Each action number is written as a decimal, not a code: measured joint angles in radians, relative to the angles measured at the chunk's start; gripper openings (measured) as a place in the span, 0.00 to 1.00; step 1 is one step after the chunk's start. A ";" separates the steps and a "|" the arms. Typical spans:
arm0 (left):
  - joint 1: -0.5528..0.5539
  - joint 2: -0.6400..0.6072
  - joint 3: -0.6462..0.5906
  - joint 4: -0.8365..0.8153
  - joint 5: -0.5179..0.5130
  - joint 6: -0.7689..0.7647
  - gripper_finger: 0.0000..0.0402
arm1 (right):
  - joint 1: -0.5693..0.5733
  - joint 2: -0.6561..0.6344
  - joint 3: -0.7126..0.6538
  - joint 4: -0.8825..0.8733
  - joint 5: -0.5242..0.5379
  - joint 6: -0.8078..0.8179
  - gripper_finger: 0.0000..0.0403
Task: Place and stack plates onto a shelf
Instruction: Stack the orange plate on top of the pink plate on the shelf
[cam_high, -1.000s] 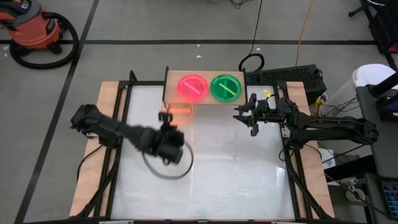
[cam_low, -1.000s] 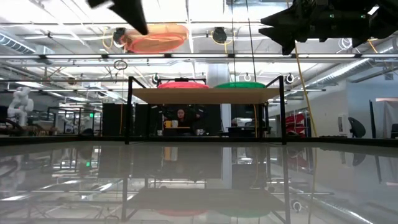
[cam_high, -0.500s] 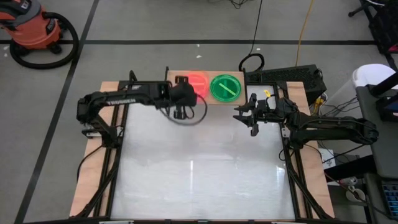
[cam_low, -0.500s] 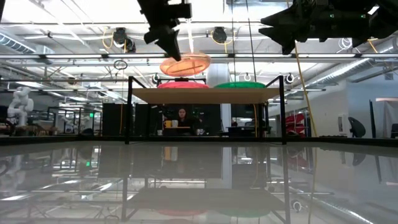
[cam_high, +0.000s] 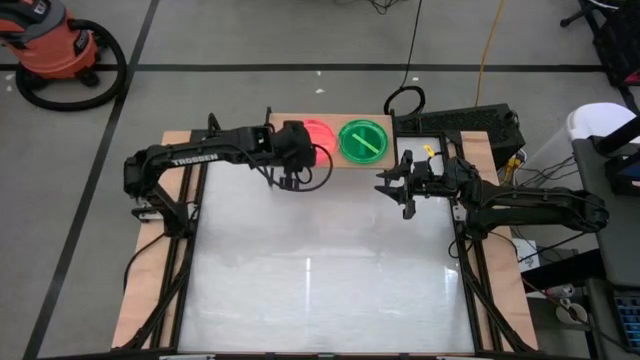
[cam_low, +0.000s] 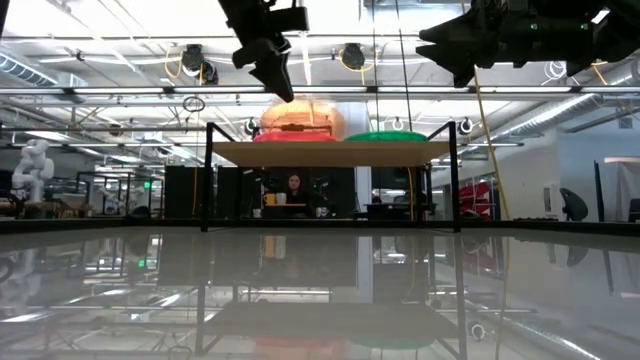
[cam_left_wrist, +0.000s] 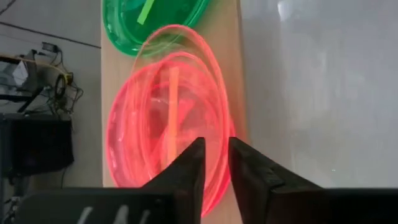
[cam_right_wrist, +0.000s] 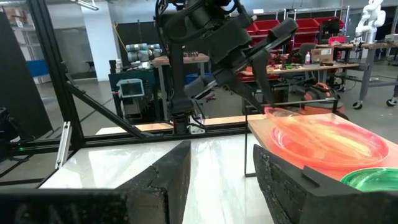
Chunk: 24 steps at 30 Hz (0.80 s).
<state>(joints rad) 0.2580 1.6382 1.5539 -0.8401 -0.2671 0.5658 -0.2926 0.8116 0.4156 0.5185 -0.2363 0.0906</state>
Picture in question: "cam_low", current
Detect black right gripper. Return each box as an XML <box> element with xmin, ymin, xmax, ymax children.
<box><xmin>415</xmin><ymin>0</ymin><xmax>601</xmax><ymax>89</ymax></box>

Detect wooden shelf black metal frame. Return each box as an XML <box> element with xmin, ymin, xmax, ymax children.
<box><xmin>200</xmin><ymin>121</ymin><xmax>463</xmax><ymax>234</ymax></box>

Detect yellow hanging cable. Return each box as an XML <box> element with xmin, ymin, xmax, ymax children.
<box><xmin>472</xmin><ymin>67</ymin><xmax>512</xmax><ymax>222</ymax></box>

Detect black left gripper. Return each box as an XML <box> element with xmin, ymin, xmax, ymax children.
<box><xmin>218</xmin><ymin>0</ymin><xmax>297</xmax><ymax>104</ymax></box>

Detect red metal equipment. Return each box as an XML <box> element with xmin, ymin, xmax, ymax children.
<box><xmin>457</xmin><ymin>181</ymin><xmax>495</xmax><ymax>220</ymax></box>

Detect thin black hanging cable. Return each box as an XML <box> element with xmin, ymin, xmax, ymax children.
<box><xmin>370</xmin><ymin>0</ymin><xmax>381</xmax><ymax>134</ymax></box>

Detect black ceiling cable reel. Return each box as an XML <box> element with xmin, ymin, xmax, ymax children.
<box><xmin>179</xmin><ymin>43</ymin><xmax>207</xmax><ymax>74</ymax></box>
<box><xmin>341</xmin><ymin>42</ymin><xmax>367</xmax><ymax>72</ymax></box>

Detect black partition panels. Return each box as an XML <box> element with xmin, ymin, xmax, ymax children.
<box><xmin>163</xmin><ymin>165</ymin><xmax>357</xmax><ymax>221</ymax></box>

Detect person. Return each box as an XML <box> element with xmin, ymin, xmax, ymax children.
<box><xmin>282</xmin><ymin>173</ymin><xmax>311</xmax><ymax>219</ymax></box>

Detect black table frame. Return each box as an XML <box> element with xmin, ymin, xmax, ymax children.
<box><xmin>0</xmin><ymin>217</ymin><xmax>640</xmax><ymax>237</ymax></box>

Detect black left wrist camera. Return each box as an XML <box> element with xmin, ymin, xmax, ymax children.
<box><xmin>263</xmin><ymin>5</ymin><xmax>310</xmax><ymax>34</ymax></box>

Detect dark office chair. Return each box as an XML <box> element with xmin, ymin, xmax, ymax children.
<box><xmin>558</xmin><ymin>187</ymin><xmax>590</xmax><ymax>223</ymax></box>

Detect silver ventilation duct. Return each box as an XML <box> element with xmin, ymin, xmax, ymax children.
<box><xmin>492</xmin><ymin>62</ymin><xmax>640</xmax><ymax>144</ymax></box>

